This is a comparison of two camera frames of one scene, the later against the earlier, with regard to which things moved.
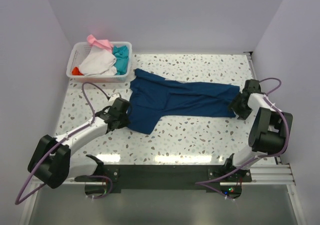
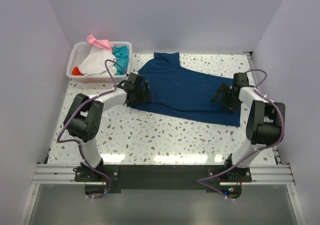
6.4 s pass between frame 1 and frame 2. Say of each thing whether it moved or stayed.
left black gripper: moved
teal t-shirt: stayed
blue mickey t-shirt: moved
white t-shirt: stayed
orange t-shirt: stayed
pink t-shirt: stayed
